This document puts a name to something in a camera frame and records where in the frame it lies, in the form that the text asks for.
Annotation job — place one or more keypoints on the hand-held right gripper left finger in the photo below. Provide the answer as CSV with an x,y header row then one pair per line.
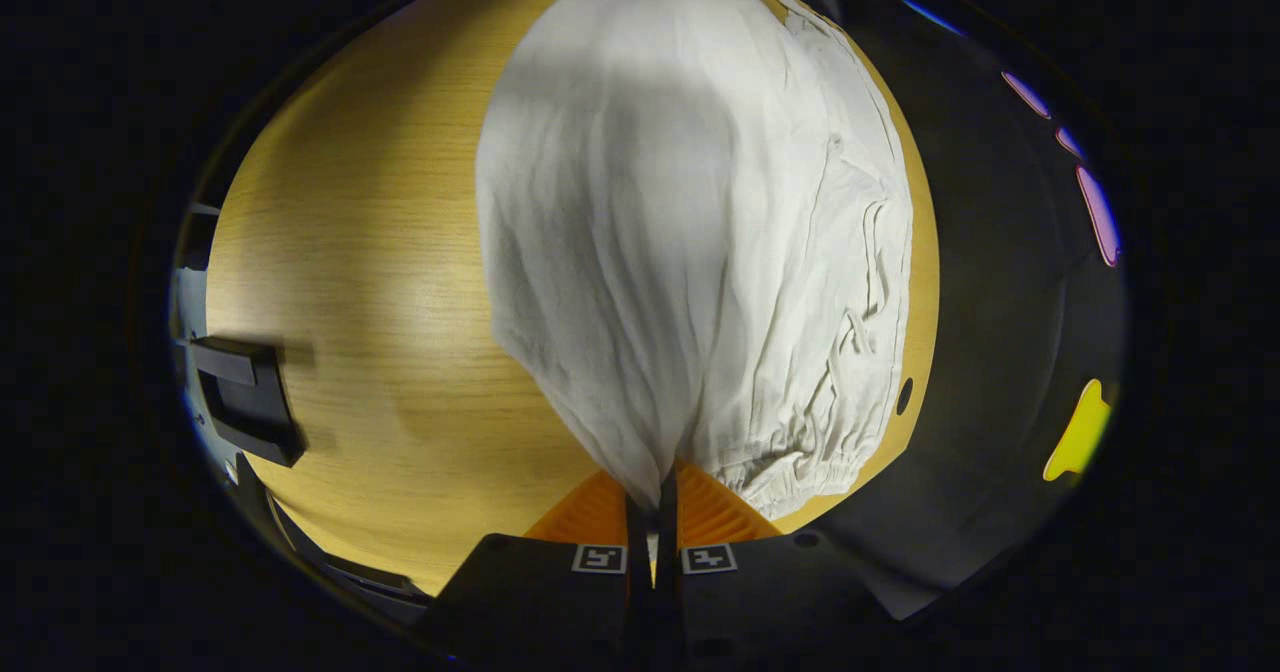
x,y
560,602

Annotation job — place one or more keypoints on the white jeans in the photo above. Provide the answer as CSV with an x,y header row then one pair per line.
x,y
680,232

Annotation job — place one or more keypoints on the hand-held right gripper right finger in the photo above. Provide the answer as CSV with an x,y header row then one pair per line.
x,y
760,602

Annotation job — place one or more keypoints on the black table edge bracket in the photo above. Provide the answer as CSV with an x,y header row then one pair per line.
x,y
245,397

